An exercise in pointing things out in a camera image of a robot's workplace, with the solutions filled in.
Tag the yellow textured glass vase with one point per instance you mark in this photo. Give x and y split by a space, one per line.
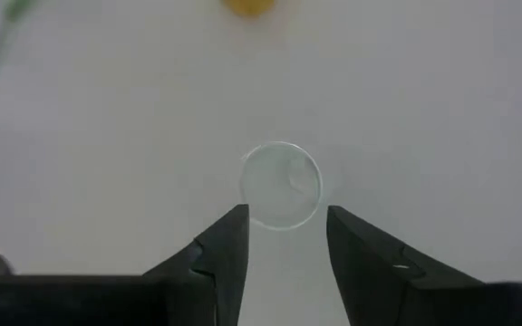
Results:
248 5

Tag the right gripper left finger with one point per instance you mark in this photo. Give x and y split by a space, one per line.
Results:
175 299

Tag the clear glass vase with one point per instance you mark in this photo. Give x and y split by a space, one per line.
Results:
281 185

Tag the black artificial tulip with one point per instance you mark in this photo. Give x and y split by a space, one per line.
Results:
14 10

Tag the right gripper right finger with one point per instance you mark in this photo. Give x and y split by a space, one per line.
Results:
401 299

